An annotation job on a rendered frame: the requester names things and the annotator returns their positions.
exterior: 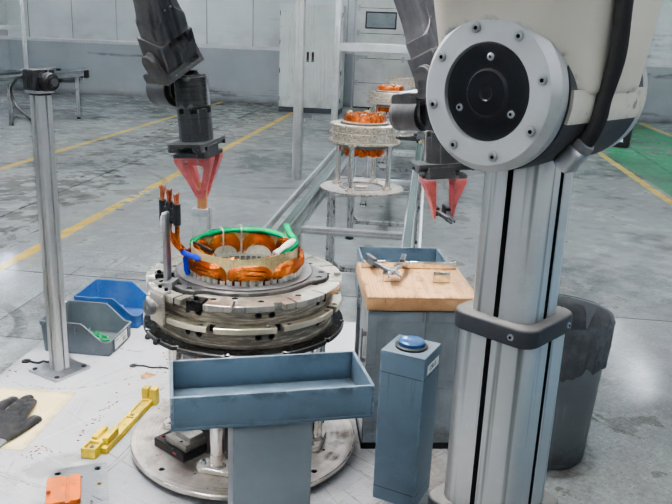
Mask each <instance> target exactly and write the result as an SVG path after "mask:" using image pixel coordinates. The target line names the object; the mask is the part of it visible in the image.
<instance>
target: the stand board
mask: <svg viewBox="0 0 672 504"><path fill-rule="evenodd" d="M383 271H384V270H382V269H380V268H361V262H357V264H356V275H357V278H358V281H359V285H360V288H361V292H362V295H363V299H364V302H365V306H366V309H367V310H383V311H455V309H456V307H457V306H458V305H459V304H462V303H465V302H467V301H470V300H472V299H474V290H473V289H472V288H471V286H470V285H469V283H468V282H467V281H466V279H465V278H464V277H463V275H462V274H461V272H460V271H459V270H458V268H457V267H456V270H439V269H399V270H398V271H400V275H401V278H400V279H399V282H382V275H383ZM433 272H450V283H433Z"/></svg>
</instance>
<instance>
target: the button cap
mask: <svg viewBox="0 0 672 504"><path fill-rule="evenodd" d="M398 344H399V345H400V346H401V347H404V348H407V349H421V348H424V347H425V340H424V339H423V338H421V337H419V336H415V335H405V336H402V337H400V338H399V343H398Z"/></svg>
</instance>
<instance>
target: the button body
mask: <svg viewBox="0 0 672 504"><path fill-rule="evenodd" d="M402 336H405V335H400V334H399V335H398V336H397V337H395V338H394V339H393V340H392V341H391V342H390V343H388V344H387V345H386V346H385V347H384V348H382V349H381V362H380V379H379V396H378V413H377V429H376V446H375V463H374V480H373V497H375V498H378V499H381V500H384V501H387V502H390V503H393V504H418V503H419V501H420V500H421V499H422V497H423V496H424V494H425V493H426V491H427V490H428V488H429V483H430V471H431V459H432V447H433V435H434V423H435V411H436V399H437V387H438V375H439V363H440V352H441V343H436V342H432V341H427V340H425V342H426V343H427V344H428V350H426V351H425V352H421V353H408V352H403V351H401V350H399V349H397V348H396V347H395V342H396V341H397V340H399V338H400V337H402ZM438 355H439V363H438V365H437V366H436V367H435V368H434V369H433V370H432V371H431V372H430V373H429V375H428V376H427V369H428V365H429V364H430V363H431V362H432V361H433V360H434V359H435V358H436V357H437V356H438Z"/></svg>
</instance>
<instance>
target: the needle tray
mask: <svg viewBox="0 0 672 504"><path fill-rule="evenodd" d="M374 393H375V385H374V383H373V382H372V380H371V378H370V376H369V375H368V373H367V371H366V369H365V368H364V366H363V364H362V363H361V361H360V359H359V357H358V356H357V354H356V352H355V351H337V352H318V353H299V354H280V355H261V356H242V357H223V358H204V359H185V360H170V419H171V432H177V431H191V430H205V429H218V428H228V504H310V492H311V462H312V432H313V422H315V421H328V420H342V419H356V418H370V417H373V410H374Z"/></svg>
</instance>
